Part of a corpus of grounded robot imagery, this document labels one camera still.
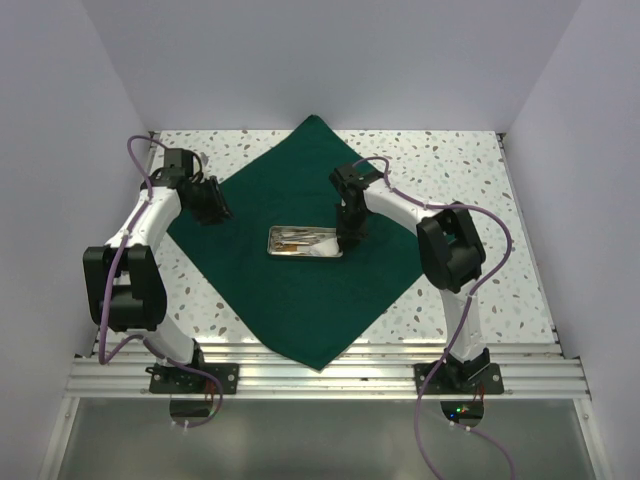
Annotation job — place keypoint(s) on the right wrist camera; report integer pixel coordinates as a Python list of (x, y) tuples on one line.
[(346, 177)]

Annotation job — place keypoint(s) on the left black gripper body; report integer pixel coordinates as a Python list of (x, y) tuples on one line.
[(203, 198)]

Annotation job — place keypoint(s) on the green surgical cloth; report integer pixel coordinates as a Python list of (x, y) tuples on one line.
[(307, 310)]

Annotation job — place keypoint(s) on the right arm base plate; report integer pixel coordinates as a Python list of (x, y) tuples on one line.
[(430, 380)]

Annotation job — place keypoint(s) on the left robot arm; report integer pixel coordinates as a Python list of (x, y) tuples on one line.
[(126, 294)]

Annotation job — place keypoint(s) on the steel scissors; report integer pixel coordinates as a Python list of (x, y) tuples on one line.
[(292, 239)]

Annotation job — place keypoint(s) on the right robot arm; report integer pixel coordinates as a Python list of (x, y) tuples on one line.
[(451, 257)]

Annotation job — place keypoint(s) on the stainless steel tray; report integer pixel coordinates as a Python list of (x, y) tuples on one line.
[(301, 252)]

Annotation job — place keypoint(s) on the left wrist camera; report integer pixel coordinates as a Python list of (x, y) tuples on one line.
[(180, 165)]

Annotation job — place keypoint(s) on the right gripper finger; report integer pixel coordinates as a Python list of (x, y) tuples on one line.
[(343, 238), (359, 234)]

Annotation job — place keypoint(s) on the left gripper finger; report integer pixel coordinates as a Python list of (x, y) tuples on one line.
[(218, 207), (208, 218)]

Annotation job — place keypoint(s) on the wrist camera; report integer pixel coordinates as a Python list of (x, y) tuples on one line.
[(346, 177), (180, 165)]

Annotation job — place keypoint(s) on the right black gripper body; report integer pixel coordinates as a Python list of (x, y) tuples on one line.
[(347, 218)]

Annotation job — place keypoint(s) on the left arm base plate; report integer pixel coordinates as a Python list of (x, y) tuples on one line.
[(194, 379)]

